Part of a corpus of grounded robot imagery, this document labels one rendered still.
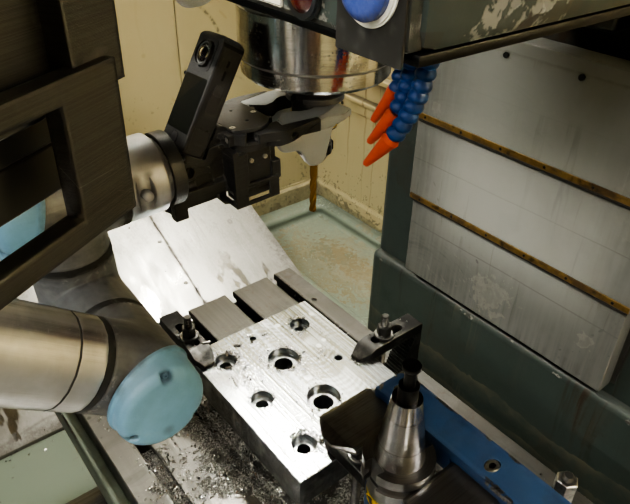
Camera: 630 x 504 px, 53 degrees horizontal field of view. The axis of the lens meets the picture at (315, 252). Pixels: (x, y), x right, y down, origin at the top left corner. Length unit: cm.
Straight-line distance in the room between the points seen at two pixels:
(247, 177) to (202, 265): 105
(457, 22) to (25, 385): 34
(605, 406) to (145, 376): 88
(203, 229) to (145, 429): 126
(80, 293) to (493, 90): 73
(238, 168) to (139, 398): 25
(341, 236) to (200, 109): 148
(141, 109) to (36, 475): 92
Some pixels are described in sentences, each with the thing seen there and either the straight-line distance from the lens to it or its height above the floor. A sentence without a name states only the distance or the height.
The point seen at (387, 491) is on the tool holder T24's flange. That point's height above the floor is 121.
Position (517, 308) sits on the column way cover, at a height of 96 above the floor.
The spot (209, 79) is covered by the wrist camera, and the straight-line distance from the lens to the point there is 60.
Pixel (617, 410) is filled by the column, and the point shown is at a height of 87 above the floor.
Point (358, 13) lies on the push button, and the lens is 30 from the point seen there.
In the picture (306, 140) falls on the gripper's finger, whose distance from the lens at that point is 66.
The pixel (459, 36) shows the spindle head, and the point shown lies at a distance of 31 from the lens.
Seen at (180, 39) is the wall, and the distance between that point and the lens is 176.
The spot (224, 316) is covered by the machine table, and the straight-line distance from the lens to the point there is 121.
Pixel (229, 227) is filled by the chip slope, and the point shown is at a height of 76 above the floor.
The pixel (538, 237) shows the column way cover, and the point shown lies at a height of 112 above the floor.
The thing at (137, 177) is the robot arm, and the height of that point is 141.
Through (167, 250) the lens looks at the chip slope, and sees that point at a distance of 168.
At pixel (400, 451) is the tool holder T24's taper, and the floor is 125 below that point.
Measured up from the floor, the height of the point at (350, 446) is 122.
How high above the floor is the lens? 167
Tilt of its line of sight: 34 degrees down
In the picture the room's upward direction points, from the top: 1 degrees clockwise
